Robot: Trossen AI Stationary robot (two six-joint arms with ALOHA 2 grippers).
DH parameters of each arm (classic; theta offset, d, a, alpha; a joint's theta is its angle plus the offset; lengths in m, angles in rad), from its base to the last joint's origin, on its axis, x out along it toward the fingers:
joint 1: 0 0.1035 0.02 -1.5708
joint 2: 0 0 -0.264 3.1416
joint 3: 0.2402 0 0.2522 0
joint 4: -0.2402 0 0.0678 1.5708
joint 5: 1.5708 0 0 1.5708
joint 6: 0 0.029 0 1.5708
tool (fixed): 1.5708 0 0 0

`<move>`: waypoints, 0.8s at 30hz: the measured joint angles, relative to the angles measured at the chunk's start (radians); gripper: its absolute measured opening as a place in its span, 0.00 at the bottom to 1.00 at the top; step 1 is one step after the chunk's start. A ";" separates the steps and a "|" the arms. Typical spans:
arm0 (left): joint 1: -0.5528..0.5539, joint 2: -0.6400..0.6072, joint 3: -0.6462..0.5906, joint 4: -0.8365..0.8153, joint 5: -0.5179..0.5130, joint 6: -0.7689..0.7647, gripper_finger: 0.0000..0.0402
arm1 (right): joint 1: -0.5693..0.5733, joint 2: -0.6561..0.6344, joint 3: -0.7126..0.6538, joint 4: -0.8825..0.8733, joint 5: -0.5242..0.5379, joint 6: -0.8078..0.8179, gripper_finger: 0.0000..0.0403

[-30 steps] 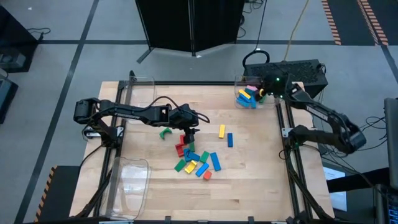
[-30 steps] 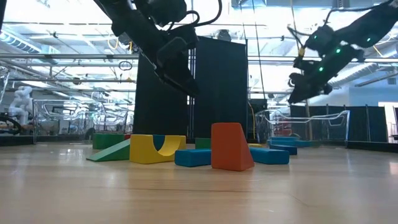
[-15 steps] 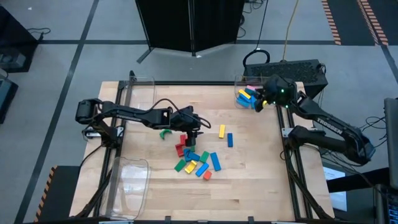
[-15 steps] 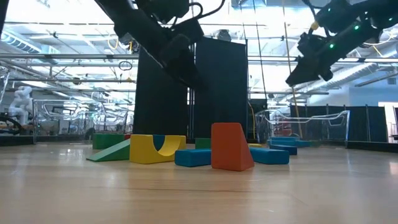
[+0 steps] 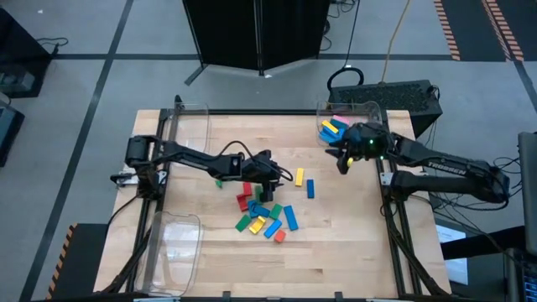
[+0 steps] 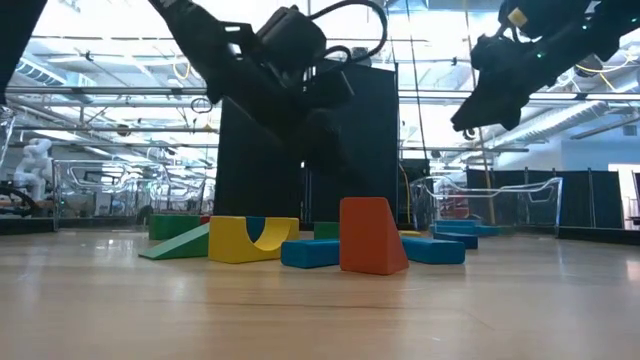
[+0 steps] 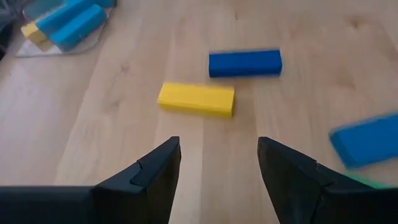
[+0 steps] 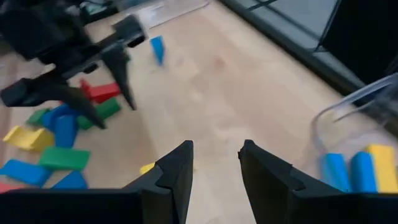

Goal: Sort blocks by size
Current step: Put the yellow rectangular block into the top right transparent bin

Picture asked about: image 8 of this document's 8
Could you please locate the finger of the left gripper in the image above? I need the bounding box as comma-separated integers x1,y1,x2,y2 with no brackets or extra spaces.
0,77,107,130
101,14,147,111

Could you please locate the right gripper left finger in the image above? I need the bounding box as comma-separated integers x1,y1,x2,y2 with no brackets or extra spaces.
123,139,195,224

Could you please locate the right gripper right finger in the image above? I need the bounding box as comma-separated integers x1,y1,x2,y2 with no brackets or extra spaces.
238,139,346,224

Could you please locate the red rectangular block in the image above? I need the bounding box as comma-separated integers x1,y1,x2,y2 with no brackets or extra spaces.
79,78,93,101
88,82,122,104

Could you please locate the yellow rectangular block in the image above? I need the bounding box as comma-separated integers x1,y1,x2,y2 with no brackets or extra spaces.
364,144,398,194
139,161,156,175

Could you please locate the green rectangular block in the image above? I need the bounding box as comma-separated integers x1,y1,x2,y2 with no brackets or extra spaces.
37,146,91,171
76,96,121,131

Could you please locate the blue arch block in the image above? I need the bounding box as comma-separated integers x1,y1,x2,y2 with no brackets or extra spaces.
42,104,80,131

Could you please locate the green ramp block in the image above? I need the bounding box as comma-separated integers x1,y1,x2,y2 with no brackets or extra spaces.
26,108,52,127

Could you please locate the small blue triangular block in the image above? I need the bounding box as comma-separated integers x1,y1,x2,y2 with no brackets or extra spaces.
149,34,166,67

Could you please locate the wide yellow block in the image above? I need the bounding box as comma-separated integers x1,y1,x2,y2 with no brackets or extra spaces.
2,124,56,153

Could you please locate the clear plastic bin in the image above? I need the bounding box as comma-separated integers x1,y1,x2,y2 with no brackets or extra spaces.
136,0,212,29
310,73,398,194

